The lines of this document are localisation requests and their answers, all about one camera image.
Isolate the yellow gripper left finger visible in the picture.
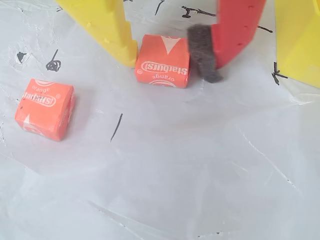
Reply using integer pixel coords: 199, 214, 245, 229
53, 0, 139, 69

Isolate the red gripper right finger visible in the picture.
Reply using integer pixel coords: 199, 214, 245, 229
186, 0, 268, 84

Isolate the orange Starburst candy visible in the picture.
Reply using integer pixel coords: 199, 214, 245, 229
134, 34, 191, 89
14, 78, 77, 142

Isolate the yellow three-compartment box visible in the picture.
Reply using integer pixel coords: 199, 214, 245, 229
273, 0, 320, 90

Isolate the white plastic table cover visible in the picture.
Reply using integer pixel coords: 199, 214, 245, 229
0, 0, 320, 240

